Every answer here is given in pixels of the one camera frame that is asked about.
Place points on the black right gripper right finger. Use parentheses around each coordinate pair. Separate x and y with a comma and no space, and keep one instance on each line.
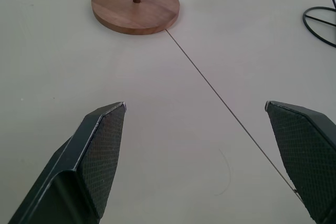
(304,153)

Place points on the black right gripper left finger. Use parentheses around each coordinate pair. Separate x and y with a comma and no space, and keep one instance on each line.
(86,166)

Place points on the wooden round-base stand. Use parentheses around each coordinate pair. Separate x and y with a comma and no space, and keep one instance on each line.
(135,7)

